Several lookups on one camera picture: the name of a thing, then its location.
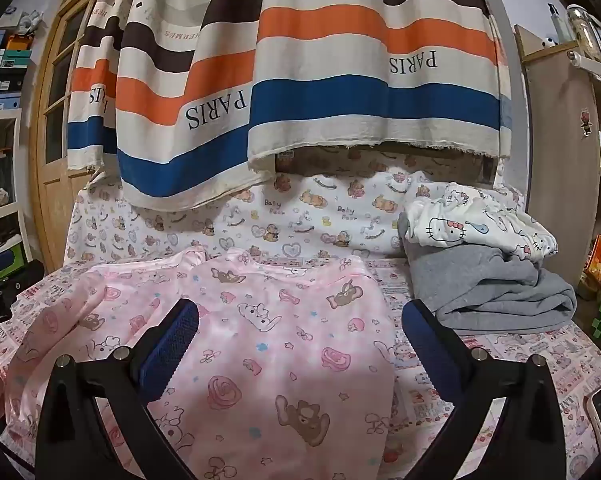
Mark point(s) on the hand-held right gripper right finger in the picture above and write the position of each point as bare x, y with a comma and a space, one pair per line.
423, 340

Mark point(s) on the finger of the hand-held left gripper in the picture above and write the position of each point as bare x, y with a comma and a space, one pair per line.
25, 272

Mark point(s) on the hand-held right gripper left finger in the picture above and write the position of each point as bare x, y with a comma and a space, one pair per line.
173, 345

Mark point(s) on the pink printed pants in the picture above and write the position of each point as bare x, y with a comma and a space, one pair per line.
280, 335

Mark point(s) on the grey folded garment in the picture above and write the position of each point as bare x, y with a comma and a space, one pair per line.
480, 285

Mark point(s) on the wooden door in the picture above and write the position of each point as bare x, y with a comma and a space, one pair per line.
55, 195

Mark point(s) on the patchwork printed bed sheet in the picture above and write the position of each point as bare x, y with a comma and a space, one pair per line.
510, 357

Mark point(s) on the white cat print garment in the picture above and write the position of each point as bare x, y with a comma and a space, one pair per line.
460, 225

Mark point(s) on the white shelving unit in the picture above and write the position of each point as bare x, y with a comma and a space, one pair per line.
0, 125

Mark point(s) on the bear printed cloth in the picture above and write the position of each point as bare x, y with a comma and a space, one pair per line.
305, 220

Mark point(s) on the orange snack packet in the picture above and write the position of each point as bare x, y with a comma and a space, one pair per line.
598, 262

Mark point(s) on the stack of shoe boxes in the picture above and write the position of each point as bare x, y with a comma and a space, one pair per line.
8, 75

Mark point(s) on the wooden cabinet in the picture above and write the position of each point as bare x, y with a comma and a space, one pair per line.
555, 160

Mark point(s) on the small grey plush toy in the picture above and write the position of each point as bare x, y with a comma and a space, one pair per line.
29, 20

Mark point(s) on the cartoon sticker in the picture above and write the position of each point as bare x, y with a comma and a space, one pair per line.
586, 121

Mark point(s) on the striped curtain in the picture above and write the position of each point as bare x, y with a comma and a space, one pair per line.
320, 60

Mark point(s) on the clear jar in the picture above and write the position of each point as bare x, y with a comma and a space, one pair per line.
588, 40

